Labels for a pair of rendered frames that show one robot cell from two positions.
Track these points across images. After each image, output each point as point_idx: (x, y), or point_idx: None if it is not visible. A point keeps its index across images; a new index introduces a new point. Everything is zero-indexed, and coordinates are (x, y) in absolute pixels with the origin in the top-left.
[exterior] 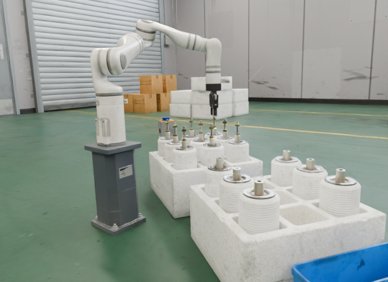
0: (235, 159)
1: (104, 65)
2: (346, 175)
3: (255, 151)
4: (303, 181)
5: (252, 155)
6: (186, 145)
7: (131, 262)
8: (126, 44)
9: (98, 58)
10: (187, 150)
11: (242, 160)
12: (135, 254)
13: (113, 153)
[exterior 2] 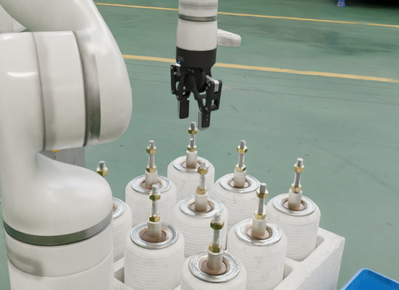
0: (299, 250)
1: (75, 125)
2: (379, 187)
3: (175, 134)
4: None
5: (181, 150)
6: (221, 262)
7: None
8: None
9: (44, 97)
10: (235, 279)
11: (312, 247)
12: None
13: None
